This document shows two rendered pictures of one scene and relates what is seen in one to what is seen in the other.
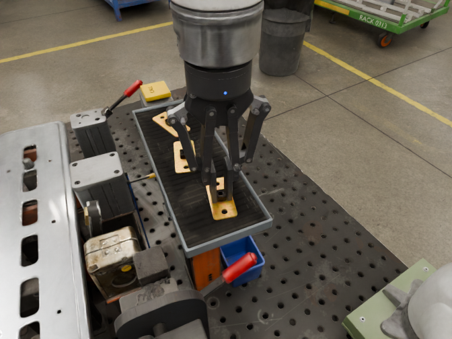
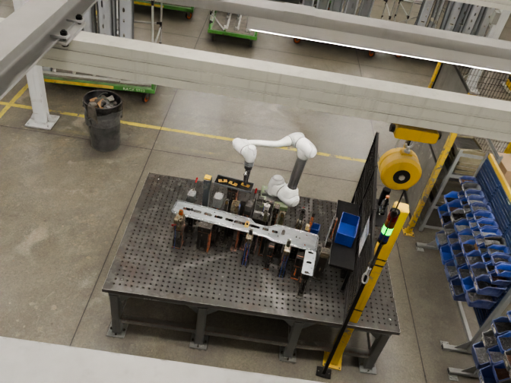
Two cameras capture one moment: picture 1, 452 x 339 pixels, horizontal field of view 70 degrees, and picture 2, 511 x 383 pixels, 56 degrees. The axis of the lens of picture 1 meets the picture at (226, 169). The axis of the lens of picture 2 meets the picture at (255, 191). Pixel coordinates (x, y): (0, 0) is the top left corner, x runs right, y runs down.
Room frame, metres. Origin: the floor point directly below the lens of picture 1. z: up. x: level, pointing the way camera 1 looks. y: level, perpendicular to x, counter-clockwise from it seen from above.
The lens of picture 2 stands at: (-1.50, 3.08, 4.08)
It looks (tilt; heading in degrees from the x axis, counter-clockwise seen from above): 40 degrees down; 299
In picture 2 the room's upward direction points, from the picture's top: 10 degrees clockwise
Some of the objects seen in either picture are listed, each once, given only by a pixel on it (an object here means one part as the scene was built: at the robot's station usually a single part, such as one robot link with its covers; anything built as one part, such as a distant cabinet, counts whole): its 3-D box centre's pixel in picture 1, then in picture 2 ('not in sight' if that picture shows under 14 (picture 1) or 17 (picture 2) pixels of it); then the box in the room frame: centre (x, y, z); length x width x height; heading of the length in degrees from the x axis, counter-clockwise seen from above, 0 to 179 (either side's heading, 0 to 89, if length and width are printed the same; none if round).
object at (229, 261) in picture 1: (240, 261); not in sight; (0.45, -0.04, 0.74); 0.11 x 0.10 x 0.09; 23
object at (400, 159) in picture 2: not in sight; (381, 212); (-1.22, 1.54, 2.86); 0.18 x 0.10 x 0.87; 32
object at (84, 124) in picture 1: (106, 165); (190, 207); (0.69, 0.36, 0.88); 0.11 x 0.10 x 0.36; 113
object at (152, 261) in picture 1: (165, 309); (241, 214); (0.26, 0.12, 0.90); 0.05 x 0.05 x 0.40; 23
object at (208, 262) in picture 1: (198, 231); (231, 201); (0.43, 0.06, 0.92); 0.10 x 0.08 x 0.45; 23
